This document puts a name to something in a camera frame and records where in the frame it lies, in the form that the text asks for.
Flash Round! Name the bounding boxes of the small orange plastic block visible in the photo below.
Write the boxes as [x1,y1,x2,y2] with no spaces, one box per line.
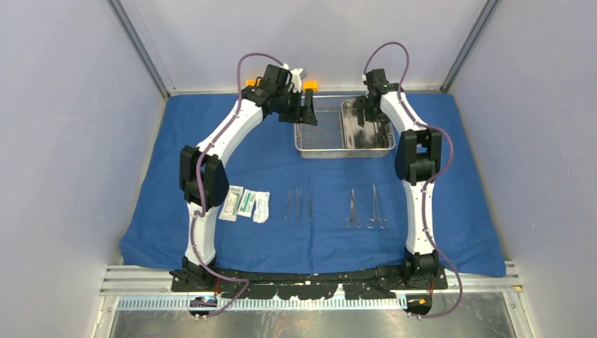
[303,80,319,92]

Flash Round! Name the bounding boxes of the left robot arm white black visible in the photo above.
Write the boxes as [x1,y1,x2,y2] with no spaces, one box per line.
[177,64,317,292]

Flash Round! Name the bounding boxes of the green white small packet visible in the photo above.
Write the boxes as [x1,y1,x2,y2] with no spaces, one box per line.
[237,189,256,218]

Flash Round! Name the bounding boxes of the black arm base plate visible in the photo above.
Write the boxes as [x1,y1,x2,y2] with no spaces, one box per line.
[169,261,448,300]

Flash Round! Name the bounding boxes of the steel surgical scissors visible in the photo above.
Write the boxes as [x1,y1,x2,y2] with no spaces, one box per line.
[344,189,362,229]

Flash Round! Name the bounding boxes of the blue surgical drape cloth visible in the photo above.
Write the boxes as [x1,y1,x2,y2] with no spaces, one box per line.
[120,94,506,277]

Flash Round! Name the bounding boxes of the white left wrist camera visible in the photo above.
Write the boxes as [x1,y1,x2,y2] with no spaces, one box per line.
[290,68,307,92]

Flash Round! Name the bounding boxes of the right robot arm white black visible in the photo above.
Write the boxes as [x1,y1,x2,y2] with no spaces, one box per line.
[356,68,442,289]

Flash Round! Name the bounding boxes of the aluminium front frame rail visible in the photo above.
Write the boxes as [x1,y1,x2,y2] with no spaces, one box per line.
[99,261,524,313]

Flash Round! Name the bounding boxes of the wire mesh instrument basket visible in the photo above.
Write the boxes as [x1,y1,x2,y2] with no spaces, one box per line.
[294,95,396,159]

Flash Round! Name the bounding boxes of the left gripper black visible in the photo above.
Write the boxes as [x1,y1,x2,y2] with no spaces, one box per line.
[276,88,317,125]

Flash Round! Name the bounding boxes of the steel tweezers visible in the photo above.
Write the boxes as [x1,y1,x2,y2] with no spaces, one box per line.
[284,191,294,220]
[296,188,301,224]
[306,194,313,223]

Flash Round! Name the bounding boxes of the steel surgical forceps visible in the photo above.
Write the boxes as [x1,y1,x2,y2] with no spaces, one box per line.
[366,184,389,229]

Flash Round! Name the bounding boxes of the white sterile pouch packet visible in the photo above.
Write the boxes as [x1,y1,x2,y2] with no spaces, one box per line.
[218,185,244,222]

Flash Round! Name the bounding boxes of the clear plastic packet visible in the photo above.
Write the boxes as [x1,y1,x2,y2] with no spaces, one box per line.
[253,192,270,223]

